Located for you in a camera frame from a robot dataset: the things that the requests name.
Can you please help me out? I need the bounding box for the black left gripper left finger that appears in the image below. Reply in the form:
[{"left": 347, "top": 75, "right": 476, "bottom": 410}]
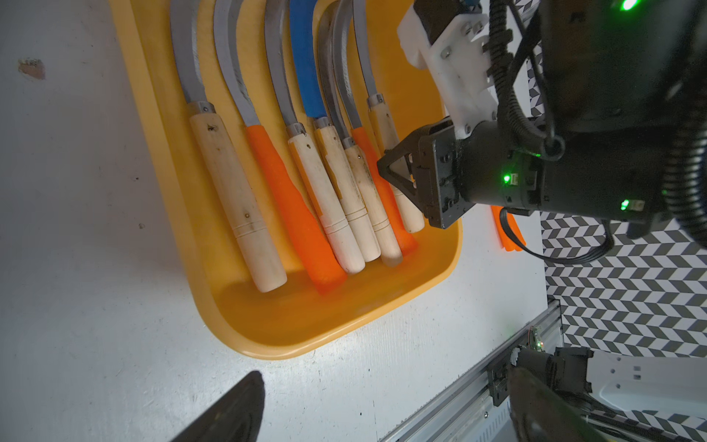
[{"left": 173, "top": 370, "right": 265, "bottom": 442}]

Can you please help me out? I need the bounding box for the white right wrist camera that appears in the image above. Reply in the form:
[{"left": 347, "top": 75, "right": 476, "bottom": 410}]
[{"left": 397, "top": 1, "right": 497, "bottom": 140}]

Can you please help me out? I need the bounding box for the yellow plastic storage tray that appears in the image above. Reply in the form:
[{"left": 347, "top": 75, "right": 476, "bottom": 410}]
[{"left": 109, "top": 1, "right": 463, "bottom": 360}]

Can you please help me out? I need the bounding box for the sickle with orange handle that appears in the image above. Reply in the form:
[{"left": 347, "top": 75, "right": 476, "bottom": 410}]
[
  {"left": 490, "top": 205, "right": 528, "bottom": 253},
  {"left": 331, "top": 1, "right": 417, "bottom": 266},
  {"left": 214, "top": 0, "right": 346, "bottom": 294}
]

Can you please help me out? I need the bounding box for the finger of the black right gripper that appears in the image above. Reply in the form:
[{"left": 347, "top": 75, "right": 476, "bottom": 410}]
[
  {"left": 377, "top": 165, "right": 426, "bottom": 213},
  {"left": 377, "top": 132, "right": 428, "bottom": 177}
]

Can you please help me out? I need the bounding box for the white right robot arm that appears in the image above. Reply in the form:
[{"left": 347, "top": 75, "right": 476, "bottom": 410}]
[{"left": 377, "top": 1, "right": 706, "bottom": 245}]

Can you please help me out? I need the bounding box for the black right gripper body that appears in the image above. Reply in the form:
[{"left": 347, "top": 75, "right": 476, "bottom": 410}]
[{"left": 414, "top": 119, "right": 663, "bottom": 228}]

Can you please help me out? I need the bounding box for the sickle with wooden handle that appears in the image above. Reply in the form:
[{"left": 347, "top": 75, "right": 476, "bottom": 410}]
[
  {"left": 264, "top": 0, "right": 366, "bottom": 274},
  {"left": 352, "top": 0, "right": 425, "bottom": 233},
  {"left": 169, "top": 0, "right": 287, "bottom": 293},
  {"left": 316, "top": 1, "right": 403, "bottom": 267}
]

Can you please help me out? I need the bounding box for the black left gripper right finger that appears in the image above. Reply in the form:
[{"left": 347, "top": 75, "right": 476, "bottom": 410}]
[{"left": 508, "top": 368, "right": 606, "bottom": 441}]

